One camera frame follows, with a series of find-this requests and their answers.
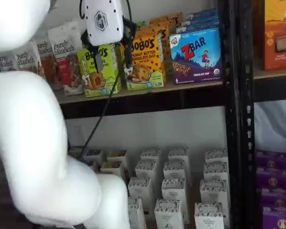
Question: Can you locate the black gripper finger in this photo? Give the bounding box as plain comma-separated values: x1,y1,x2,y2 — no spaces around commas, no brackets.
80,30,103,73
120,18,138,70

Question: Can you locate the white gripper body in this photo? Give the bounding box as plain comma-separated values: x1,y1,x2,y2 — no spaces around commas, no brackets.
82,0,123,46

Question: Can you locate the orange Bobo's peanut butter box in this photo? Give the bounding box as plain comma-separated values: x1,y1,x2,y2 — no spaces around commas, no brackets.
125,28,167,91
149,12,182,34
150,21,173,82

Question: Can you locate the green Bobo's apple pie box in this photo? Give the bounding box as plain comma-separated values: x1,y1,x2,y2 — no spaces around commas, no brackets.
76,43,122,98
135,20,151,29

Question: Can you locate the blue Zbar chocolate chip box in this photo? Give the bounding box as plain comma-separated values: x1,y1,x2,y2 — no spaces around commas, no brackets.
169,27,223,84
181,14,219,27
186,8,218,21
175,20,220,34

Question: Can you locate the black metal shelf rack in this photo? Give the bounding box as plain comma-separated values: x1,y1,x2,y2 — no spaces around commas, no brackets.
238,0,286,229
59,0,240,229

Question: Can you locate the large orange snack box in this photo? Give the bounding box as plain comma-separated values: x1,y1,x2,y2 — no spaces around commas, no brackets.
252,0,286,72

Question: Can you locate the purple snack box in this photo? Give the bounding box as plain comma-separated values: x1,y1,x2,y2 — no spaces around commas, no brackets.
255,167,286,189
260,187,286,208
255,150,286,170
262,206,286,229

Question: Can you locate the red Purely Elizabeth granola bag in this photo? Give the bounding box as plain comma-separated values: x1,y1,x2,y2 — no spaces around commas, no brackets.
47,21,84,96

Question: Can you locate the brown Purely Elizabeth granola bag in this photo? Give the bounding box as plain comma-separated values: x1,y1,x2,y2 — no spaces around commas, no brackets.
35,38,59,85

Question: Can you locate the orange Purely Elizabeth granola bag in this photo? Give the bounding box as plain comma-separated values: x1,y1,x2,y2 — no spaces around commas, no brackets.
14,41,45,78

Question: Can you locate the white carton with colourful print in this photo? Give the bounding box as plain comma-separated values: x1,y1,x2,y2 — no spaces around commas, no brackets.
101,161,123,179
106,149,128,166
84,149,103,166

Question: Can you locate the white patterned carton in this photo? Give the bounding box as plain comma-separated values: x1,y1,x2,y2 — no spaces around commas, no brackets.
204,148,228,166
140,148,162,166
203,162,229,183
128,177,152,204
199,179,229,206
161,178,187,204
163,160,186,182
168,147,189,166
154,199,182,229
135,159,157,182
127,197,147,229
194,202,225,229

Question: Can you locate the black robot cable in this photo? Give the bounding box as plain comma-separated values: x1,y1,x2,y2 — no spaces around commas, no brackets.
76,0,134,160

